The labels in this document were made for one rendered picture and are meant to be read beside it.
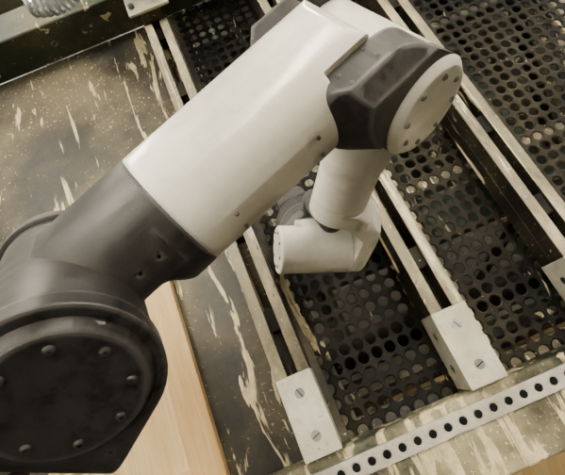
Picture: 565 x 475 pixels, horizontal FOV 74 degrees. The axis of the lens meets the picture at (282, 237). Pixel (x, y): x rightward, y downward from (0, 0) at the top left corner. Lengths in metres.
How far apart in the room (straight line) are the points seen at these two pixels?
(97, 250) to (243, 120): 0.11
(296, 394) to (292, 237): 0.28
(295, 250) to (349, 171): 0.14
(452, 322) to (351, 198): 0.34
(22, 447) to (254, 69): 0.23
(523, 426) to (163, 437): 0.58
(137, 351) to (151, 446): 0.58
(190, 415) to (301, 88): 0.61
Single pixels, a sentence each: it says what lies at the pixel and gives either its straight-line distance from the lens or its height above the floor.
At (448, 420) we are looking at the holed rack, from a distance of 0.69.
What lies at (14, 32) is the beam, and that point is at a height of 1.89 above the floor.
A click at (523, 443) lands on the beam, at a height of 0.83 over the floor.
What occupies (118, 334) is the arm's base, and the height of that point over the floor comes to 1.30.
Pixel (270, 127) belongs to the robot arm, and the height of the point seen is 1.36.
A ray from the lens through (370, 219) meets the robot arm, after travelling 0.45.
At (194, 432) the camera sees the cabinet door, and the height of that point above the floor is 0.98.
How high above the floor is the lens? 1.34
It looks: 10 degrees down
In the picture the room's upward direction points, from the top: 23 degrees counter-clockwise
